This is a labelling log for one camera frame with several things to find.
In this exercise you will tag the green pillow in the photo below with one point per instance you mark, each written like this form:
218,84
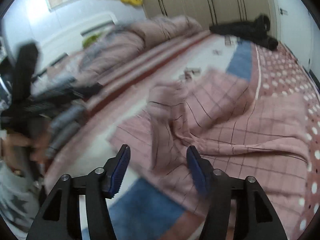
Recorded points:
88,41

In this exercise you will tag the white door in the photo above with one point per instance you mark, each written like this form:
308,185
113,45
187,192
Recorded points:
295,29

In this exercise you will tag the black clothing pile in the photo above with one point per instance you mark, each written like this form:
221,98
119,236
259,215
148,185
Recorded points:
255,31

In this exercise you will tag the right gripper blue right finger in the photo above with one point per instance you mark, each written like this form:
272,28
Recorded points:
201,171

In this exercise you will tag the pink checked pants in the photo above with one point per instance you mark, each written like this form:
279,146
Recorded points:
234,131

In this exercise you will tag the striped dotted bed blanket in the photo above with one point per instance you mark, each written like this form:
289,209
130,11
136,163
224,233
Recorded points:
149,212

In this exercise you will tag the left hand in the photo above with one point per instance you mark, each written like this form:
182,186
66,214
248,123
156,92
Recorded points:
14,146

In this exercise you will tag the pink ribbed duvet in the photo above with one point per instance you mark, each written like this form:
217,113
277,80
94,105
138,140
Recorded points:
118,47

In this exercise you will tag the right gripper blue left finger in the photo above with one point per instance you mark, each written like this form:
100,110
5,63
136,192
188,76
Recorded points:
115,169

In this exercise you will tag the white headboard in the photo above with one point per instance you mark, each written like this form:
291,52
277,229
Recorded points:
70,39

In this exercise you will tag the grey star-print left sleeve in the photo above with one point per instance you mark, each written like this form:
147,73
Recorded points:
19,201

